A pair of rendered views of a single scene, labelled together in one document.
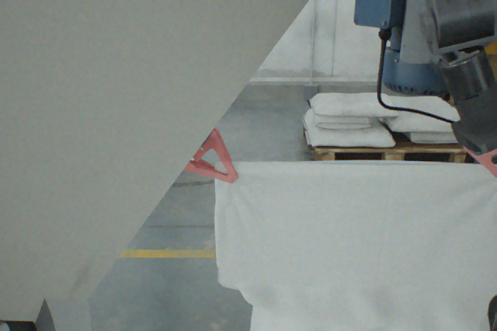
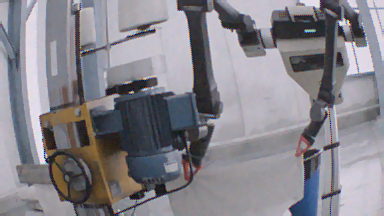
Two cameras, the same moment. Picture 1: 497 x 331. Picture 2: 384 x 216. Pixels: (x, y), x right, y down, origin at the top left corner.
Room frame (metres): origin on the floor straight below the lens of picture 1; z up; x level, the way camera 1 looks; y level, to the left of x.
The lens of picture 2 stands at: (2.72, 0.31, 1.36)
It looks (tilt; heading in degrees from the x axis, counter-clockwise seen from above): 3 degrees down; 196
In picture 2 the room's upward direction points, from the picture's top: 11 degrees counter-clockwise
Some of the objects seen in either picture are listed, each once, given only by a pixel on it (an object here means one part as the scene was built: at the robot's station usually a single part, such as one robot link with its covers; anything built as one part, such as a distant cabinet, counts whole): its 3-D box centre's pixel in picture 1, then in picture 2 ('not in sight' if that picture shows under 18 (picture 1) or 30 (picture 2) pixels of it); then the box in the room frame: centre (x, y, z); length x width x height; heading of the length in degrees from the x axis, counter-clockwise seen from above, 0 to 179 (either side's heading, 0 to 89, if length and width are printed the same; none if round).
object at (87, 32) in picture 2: not in sight; (78, 29); (0.81, -0.62, 1.61); 0.15 x 0.14 x 0.17; 90
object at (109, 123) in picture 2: not in sight; (111, 119); (0.99, -0.44, 1.27); 0.12 x 0.09 x 0.09; 0
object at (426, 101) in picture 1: (411, 106); not in sight; (3.94, -1.41, 0.32); 0.68 x 0.45 x 0.15; 90
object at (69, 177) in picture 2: not in sight; (67, 177); (1.19, -0.57, 1.13); 0.18 x 0.11 x 0.18; 90
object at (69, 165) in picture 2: not in sight; (75, 174); (1.12, -0.57, 1.14); 0.11 x 0.06 x 0.11; 90
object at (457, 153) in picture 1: (380, 141); not in sight; (3.73, -1.11, 0.07); 1.20 x 0.82 x 0.14; 90
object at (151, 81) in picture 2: not in sight; (136, 86); (0.96, -0.35, 1.35); 0.12 x 0.12 x 0.04
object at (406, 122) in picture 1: (428, 120); not in sight; (3.52, -1.41, 0.32); 0.66 x 0.43 x 0.15; 87
